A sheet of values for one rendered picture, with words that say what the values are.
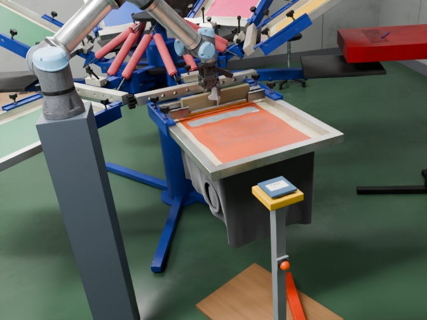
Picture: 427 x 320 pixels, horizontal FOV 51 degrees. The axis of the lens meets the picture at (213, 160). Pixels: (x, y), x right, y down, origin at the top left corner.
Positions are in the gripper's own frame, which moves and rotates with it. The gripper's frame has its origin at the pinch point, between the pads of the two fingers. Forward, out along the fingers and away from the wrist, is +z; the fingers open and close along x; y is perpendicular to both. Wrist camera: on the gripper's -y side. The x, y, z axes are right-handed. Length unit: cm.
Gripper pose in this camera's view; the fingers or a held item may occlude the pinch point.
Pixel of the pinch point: (216, 101)
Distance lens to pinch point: 218.9
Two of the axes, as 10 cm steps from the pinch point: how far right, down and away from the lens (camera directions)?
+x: 4.0, 4.0, -8.2
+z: 0.9, 8.8, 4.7
